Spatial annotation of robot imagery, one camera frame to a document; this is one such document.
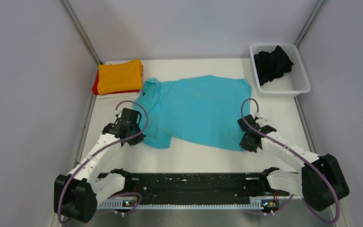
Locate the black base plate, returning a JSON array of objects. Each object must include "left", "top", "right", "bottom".
[{"left": 115, "top": 170, "right": 289, "bottom": 205}]

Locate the right grey frame post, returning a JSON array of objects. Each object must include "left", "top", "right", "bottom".
[{"left": 294, "top": 0, "right": 328, "bottom": 47}]

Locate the white plastic laundry basket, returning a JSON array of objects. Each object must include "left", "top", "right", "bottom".
[{"left": 250, "top": 43, "right": 311, "bottom": 97}]

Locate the folded white t shirt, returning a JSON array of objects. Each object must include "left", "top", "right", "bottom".
[{"left": 96, "top": 92, "right": 139, "bottom": 99}]

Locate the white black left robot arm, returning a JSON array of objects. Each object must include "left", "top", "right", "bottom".
[{"left": 53, "top": 108, "right": 149, "bottom": 224}]

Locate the teal t shirt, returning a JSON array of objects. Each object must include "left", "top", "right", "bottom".
[{"left": 133, "top": 75, "right": 252, "bottom": 151}]

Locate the folded red t shirt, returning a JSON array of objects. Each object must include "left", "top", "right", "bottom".
[{"left": 92, "top": 71, "right": 140, "bottom": 95}]

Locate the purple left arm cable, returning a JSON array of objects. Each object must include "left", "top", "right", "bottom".
[{"left": 57, "top": 100, "right": 149, "bottom": 224}]

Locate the grey aluminium frame post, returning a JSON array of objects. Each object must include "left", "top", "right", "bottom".
[{"left": 60, "top": 0, "right": 102, "bottom": 65}]

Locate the black crumpled t shirt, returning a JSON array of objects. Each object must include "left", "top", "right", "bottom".
[{"left": 254, "top": 45, "right": 294, "bottom": 86}]

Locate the folded orange t shirt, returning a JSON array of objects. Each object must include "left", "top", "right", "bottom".
[{"left": 98, "top": 59, "right": 143, "bottom": 95}]

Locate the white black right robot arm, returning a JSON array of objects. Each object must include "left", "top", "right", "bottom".
[{"left": 237, "top": 114, "right": 350, "bottom": 211}]

